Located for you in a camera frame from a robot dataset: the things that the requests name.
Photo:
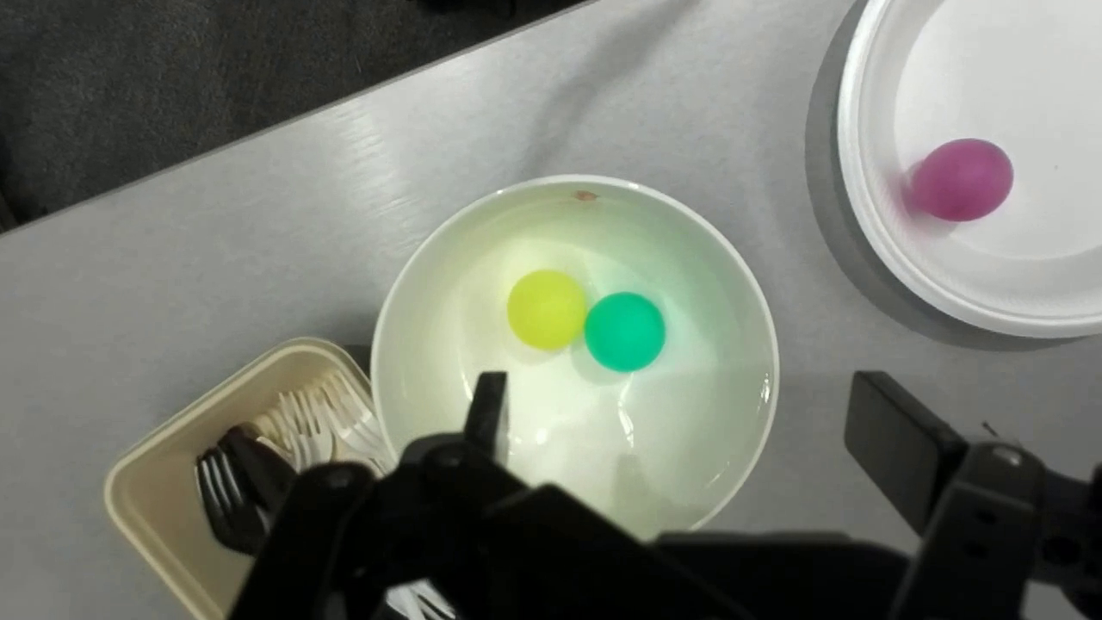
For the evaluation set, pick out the green ball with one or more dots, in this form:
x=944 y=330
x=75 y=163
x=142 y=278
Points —
x=624 y=331

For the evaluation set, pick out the white paper plate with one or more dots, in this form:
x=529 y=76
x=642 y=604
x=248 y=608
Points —
x=1019 y=74

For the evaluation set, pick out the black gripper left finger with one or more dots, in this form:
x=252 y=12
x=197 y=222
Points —
x=448 y=513

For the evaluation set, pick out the pink ball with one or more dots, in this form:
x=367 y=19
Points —
x=958 y=179

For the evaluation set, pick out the beige cutlery tray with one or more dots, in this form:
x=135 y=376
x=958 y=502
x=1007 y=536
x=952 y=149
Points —
x=153 y=489

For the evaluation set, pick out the white bowl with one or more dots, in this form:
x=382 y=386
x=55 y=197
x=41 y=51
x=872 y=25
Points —
x=655 y=448

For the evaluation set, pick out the black plastic forks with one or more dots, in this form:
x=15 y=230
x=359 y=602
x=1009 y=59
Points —
x=242 y=487

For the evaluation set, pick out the yellow ball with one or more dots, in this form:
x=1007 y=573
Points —
x=544 y=309

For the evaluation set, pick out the white plastic forks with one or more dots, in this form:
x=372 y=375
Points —
x=321 y=420

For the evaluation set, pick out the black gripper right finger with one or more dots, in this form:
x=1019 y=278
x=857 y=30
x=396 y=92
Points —
x=991 y=513

